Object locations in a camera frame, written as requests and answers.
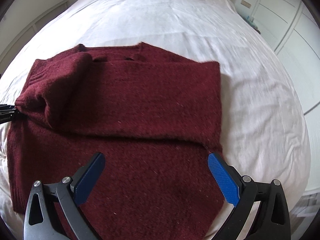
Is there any dark red knit sweater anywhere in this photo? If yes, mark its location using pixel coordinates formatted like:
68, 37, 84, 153
7, 43, 224, 239

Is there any white bed sheet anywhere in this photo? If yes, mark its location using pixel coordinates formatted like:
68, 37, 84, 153
1, 0, 311, 239

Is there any wooden nightstand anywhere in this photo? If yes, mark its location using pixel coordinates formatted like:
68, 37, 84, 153
245, 16, 261, 34

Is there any white wardrobe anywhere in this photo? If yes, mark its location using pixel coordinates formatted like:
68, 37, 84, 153
242, 0, 319, 194

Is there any right wall socket plate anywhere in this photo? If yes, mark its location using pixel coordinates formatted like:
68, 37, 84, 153
241, 0, 251, 9

